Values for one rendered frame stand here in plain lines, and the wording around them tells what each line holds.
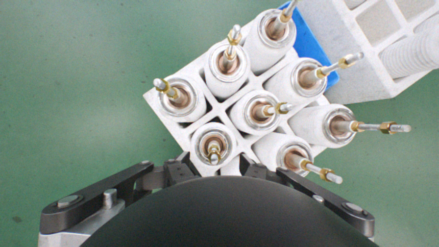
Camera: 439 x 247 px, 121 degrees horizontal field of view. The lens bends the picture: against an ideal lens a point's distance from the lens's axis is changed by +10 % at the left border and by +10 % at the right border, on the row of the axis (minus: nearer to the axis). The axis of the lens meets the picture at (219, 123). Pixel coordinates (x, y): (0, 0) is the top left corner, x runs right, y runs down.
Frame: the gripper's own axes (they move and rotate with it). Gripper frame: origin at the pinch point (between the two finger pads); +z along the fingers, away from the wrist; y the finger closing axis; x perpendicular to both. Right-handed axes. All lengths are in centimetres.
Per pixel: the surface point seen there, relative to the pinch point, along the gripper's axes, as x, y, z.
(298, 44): 35, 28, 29
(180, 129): 2.3, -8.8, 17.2
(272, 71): 18.9, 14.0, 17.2
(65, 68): 21, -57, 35
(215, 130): 3.1, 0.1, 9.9
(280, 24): 23.0, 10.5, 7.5
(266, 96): 10.5, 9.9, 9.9
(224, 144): 0.4, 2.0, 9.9
